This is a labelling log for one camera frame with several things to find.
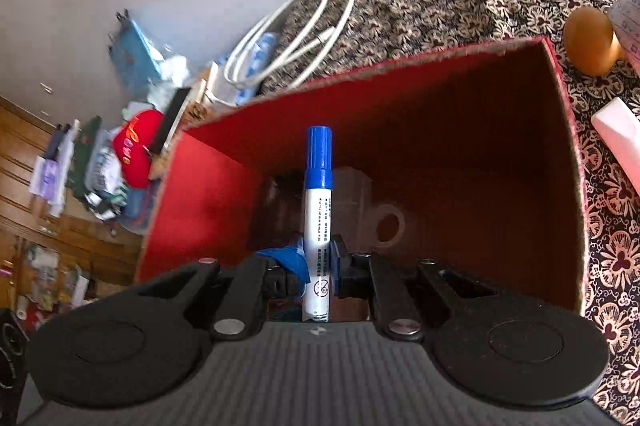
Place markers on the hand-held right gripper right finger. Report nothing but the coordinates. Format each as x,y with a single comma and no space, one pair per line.
343,267

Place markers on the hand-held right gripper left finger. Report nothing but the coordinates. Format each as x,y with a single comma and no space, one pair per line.
287,263

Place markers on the blue and white marker pen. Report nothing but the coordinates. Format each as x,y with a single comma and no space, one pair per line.
318,206

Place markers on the red cardboard box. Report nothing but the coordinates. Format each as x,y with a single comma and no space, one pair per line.
475,166

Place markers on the blue and white packet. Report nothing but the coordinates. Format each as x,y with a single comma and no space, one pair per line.
262,48

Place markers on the light blue box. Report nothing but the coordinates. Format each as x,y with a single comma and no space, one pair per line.
137,51

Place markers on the wooden cabinet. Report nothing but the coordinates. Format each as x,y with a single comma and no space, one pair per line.
20,156

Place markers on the black box with white lines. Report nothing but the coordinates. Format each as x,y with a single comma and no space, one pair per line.
10,356

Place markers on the plain white box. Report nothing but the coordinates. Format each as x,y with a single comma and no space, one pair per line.
622,131

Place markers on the brown wooden gourd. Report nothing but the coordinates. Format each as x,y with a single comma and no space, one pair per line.
590,41

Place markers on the white printed paper box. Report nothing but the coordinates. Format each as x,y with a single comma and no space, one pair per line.
630,26

